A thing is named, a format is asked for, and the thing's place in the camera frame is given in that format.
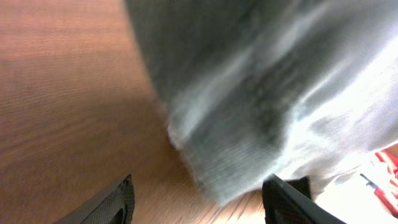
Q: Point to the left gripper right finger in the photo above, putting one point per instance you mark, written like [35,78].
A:
[291,202]

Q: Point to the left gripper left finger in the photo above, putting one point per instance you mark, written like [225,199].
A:
[113,205]

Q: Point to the red printed t-shirt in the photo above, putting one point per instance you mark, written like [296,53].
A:
[386,189]

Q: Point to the light grey-green t-shirt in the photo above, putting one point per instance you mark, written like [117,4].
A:
[255,88]

